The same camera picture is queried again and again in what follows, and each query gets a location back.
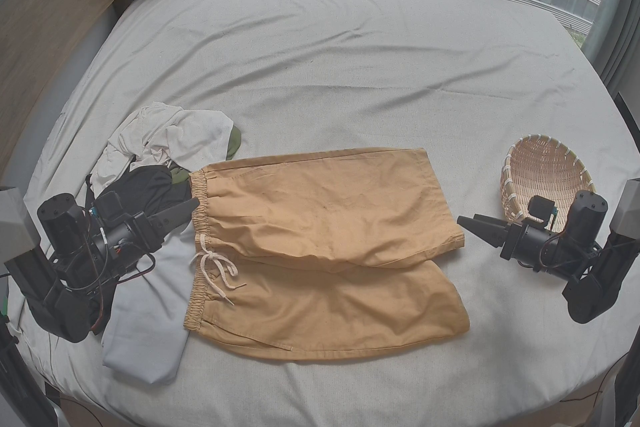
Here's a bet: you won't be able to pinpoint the black cable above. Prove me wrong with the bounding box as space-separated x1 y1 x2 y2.
90 252 157 297

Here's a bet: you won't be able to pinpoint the pale blue garment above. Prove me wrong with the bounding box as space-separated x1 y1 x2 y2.
102 220 202 386

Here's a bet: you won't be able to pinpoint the black garment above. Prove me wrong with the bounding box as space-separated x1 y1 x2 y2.
85 165 193 236

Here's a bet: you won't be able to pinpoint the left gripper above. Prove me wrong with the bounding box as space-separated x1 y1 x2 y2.
107 198 201 259

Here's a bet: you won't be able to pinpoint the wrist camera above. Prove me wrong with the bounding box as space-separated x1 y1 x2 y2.
527 196 557 229
94 192 124 222

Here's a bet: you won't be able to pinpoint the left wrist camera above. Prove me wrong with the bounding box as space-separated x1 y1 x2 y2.
94 192 124 222

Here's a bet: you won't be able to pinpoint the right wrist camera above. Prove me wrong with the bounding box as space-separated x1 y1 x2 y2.
527 196 557 229

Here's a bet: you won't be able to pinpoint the round woven basket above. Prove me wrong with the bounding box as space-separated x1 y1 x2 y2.
500 133 598 236

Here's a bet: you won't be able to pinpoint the green garment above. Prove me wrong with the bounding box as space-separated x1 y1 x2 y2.
167 125 243 188

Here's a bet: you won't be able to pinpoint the white garment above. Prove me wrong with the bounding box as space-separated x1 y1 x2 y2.
91 102 236 196

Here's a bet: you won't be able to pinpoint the tan shorts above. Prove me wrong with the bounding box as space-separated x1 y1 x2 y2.
182 146 471 361

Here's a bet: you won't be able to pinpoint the grey-green curtain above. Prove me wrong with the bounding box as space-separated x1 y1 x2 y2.
582 0 640 88

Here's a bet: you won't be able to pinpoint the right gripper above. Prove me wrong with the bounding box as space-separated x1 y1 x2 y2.
457 214 551 269

